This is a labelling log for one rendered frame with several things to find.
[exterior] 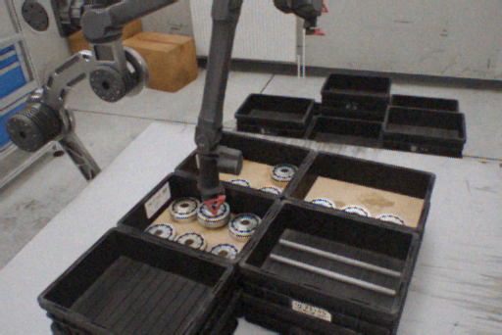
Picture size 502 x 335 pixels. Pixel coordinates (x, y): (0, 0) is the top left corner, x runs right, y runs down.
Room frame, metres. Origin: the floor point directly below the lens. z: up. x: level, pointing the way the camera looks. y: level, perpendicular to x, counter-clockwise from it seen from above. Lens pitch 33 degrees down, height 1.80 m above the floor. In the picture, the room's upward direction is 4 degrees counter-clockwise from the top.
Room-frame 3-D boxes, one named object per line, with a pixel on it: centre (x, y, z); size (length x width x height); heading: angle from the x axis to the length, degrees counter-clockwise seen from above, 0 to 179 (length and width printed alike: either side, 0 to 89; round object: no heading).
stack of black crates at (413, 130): (2.12, -0.92, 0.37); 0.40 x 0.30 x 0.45; 69
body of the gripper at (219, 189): (1.15, 0.12, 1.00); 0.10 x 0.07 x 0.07; 15
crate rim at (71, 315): (0.82, 0.30, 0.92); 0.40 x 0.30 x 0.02; 62
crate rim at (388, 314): (0.89, -0.20, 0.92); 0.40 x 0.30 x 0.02; 62
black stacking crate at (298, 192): (1.16, -0.34, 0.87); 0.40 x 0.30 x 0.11; 62
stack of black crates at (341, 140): (2.27, -0.54, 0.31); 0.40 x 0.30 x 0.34; 69
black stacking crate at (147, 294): (0.82, 0.30, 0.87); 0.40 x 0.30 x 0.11; 62
